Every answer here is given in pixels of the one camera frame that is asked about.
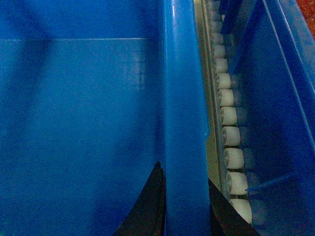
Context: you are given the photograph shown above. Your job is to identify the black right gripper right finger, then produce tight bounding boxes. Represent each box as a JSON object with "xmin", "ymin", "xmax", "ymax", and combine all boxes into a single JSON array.
[{"xmin": 208, "ymin": 179, "xmax": 260, "ymax": 236}]

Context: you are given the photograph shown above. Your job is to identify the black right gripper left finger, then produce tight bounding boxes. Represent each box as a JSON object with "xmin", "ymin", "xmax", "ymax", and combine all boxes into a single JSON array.
[{"xmin": 113, "ymin": 162, "xmax": 165, "ymax": 236}]

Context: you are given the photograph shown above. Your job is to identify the large blue plastic crate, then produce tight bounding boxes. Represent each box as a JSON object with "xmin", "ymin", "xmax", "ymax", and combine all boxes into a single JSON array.
[{"xmin": 0, "ymin": 0, "xmax": 211, "ymax": 236}]

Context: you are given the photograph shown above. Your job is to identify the blue crate with red items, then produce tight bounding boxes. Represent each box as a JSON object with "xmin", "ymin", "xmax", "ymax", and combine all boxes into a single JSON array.
[{"xmin": 220, "ymin": 0, "xmax": 315, "ymax": 236}]

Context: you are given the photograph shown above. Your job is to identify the white roller track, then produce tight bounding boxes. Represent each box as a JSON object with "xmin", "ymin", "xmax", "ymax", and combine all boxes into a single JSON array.
[{"xmin": 206, "ymin": 0, "xmax": 252, "ymax": 224}]

